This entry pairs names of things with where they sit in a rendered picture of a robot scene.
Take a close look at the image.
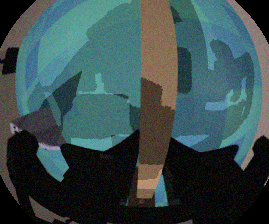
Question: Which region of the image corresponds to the long wooden rail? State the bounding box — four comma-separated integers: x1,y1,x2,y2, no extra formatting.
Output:
137,0,178,198

